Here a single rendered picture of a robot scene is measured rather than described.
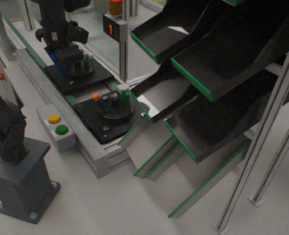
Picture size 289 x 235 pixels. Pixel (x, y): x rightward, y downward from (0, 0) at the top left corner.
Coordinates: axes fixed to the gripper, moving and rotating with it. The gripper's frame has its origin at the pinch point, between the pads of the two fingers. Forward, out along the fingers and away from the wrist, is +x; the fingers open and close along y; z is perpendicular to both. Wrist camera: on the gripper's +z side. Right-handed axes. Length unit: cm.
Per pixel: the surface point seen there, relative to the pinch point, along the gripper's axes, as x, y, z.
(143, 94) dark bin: 5.3, -18.3, 14.9
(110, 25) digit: 3.7, 23.9, 28.9
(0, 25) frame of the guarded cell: 19, 87, -1
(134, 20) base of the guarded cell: 40, 102, 93
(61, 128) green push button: 28.3, 6.3, -1.8
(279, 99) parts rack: -9, -48, 23
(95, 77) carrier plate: 28.5, 30.0, 24.0
